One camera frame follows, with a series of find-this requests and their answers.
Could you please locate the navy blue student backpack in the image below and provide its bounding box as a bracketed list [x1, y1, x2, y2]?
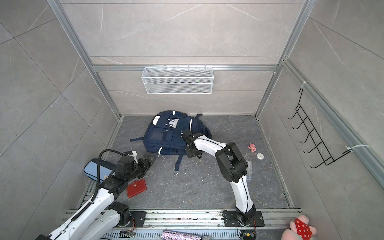
[130, 111, 212, 171]

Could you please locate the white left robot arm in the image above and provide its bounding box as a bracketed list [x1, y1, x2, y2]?
[36, 155, 156, 240]

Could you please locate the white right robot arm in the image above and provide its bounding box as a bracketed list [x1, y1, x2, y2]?
[182, 130, 257, 226]

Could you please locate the red wallet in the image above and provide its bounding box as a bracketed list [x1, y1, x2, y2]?
[126, 179, 147, 199]

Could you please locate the small pink toy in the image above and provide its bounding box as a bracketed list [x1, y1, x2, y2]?
[248, 143, 257, 153]

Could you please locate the clear plastic ruler case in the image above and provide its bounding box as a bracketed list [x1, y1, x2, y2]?
[246, 161, 253, 182]

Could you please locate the small white round object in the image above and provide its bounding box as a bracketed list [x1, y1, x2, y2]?
[257, 153, 264, 160]

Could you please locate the purple glitter microphone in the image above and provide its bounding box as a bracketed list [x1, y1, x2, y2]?
[161, 230, 212, 240]

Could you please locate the pink plush toy red heart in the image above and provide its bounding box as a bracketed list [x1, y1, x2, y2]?
[281, 215, 318, 240]

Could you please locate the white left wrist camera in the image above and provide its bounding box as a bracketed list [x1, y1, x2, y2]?
[126, 151, 138, 164]

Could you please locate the white wire mesh basket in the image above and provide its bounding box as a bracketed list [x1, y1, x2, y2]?
[142, 67, 214, 95]

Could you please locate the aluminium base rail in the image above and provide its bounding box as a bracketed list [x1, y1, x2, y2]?
[50, 209, 302, 240]

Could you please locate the black wall hook rack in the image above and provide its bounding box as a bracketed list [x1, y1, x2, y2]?
[287, 89, 353, 169]

